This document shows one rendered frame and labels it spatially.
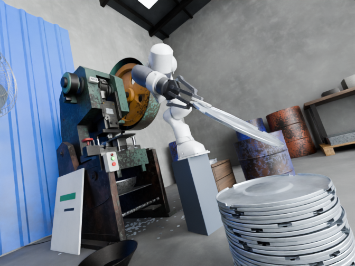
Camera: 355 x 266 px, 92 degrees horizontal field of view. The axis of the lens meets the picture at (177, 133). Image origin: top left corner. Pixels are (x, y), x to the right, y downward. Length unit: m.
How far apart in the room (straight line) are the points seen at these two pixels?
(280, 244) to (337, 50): 4.24
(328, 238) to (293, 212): 0.08
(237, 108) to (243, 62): 1.10
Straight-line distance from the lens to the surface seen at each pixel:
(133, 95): 2.07
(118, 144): 1.58
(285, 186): 0.54
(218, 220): 1.20
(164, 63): 0.81
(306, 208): 0.47
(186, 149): 1.10
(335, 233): 0.50
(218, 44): 5.10
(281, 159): 1.57
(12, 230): 2.60
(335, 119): 4.29
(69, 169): 1.85
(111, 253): 1.28
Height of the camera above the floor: 0.44
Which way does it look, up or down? 9 degrees up
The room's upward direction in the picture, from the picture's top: 15 degrees counter-clockwise
